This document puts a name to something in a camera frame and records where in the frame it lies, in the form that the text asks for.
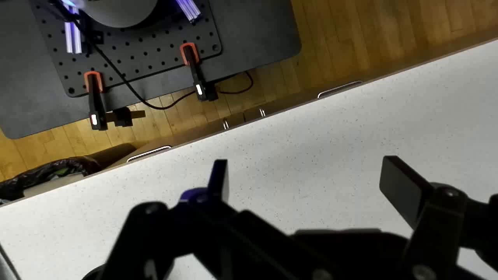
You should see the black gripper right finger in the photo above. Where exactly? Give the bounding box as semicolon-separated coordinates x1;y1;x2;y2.
379;156;498;280

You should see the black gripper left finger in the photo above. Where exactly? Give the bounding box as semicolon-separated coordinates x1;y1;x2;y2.
84;159;291;280

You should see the grey round robot base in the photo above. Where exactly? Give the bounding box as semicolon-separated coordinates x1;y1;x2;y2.
82;0;159;28

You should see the orange black clamp right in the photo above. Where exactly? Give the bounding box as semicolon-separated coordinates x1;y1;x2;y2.
180;42;218;101

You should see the orange black clamp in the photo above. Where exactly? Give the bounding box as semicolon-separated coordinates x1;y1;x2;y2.
84;70;107;131
180;42;218;101

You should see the orange black clamp left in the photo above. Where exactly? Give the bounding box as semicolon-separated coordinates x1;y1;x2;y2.
84;70;107;131

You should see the dark grey floor mat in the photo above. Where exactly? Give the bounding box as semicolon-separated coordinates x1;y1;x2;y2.
0;0;300;139

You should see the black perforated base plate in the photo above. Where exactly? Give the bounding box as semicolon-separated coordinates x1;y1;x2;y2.
28;0;222;98

